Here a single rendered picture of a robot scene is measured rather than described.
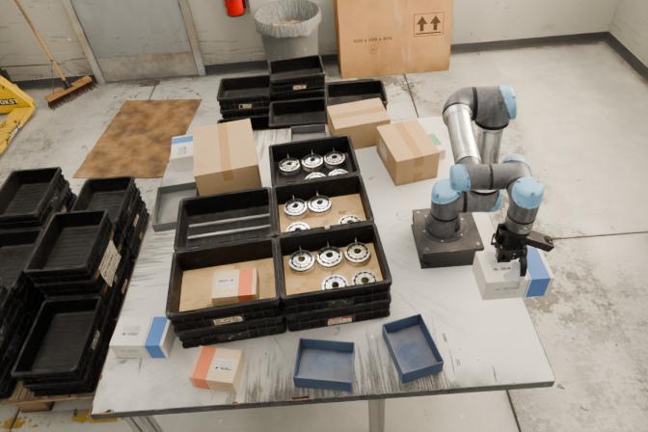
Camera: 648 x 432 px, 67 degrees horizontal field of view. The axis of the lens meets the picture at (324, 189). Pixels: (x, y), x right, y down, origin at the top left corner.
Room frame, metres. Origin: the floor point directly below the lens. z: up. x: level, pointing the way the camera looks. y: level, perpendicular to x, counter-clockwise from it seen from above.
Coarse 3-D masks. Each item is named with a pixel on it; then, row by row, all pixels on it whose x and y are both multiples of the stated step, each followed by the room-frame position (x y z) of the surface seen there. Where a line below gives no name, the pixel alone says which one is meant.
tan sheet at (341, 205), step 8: (336, 200) 1.57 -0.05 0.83; (344, 200) 1.57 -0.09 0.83; (352, 200) 1.56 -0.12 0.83; (360, 200) 1.56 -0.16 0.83; (280, 208) 1.55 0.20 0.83; (336, 208) 1.52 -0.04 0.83; (344, 208) 1.51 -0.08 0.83; (352, 208) 1.51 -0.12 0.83; (360, 208) 1.50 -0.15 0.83; (280, 216) 1.50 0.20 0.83; (312, 216) 1.49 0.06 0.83; (328, 216) 1.48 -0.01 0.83; (336, 216) 1.47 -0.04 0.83; (360, 216) 1.46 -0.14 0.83; (280, 224) 1.46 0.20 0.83; (288, 224) 1.45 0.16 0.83; (312, 224) 1.44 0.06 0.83; (320, 224) 1.44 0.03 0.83; (328, 224) 1.43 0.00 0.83; (336, 224) 1.43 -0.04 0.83
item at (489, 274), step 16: (480, 256) 0.94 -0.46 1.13; (528, 256) 0.92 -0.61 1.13; (544, 256) 0.92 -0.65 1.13; (480, 272) 0.90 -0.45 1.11; (496, 272) 0.88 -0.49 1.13; (528, 272) 0.87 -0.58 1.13; (544, 272) 0.86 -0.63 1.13; (480, 288) 0.87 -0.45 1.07; (496, 288) 0.84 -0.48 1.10; (512, 288) 0.84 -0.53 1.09; (528, 288) 0.84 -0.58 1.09; (544, 288) 0.84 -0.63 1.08
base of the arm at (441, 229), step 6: (432, 216) 1.36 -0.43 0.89; (426, 222) 1.38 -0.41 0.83; (432, 222) 1.35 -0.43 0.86; (438, 222) 1.34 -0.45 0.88; (444, 222) 1.33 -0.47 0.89; (450, 222) 1.32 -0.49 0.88; (456, 222) 1.33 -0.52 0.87; (426, 228) 1.37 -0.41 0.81; (432, 228) 1.35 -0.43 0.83; (438, 228) 1.33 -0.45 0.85; (444, 228) 1.32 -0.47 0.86; (450, 228) 1.32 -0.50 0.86; (456, 228) 1.33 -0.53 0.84; (432, 234) 1.33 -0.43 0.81; (438, 234) 1.32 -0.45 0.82; (444, 234) 1.31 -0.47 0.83; (450, 234) 1.31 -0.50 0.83; (456, 234) 1.32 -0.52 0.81
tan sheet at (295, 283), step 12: (312, 252) 1.28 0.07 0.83; (372, 252) 1.25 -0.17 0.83; (288, 264) 1.23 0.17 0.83; (348, 264) 1.20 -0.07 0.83; (372, 264) 1.19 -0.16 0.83; (288, 276) 1.18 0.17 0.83; (300, 276) 1.17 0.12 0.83; (312, 276) 1.16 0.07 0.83; (324, 276) 1.16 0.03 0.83; (348, 276) 1.15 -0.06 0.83; (288, 288) 1.12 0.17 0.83; (300, 288) 1.11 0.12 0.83; (312, 288) 1.11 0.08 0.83
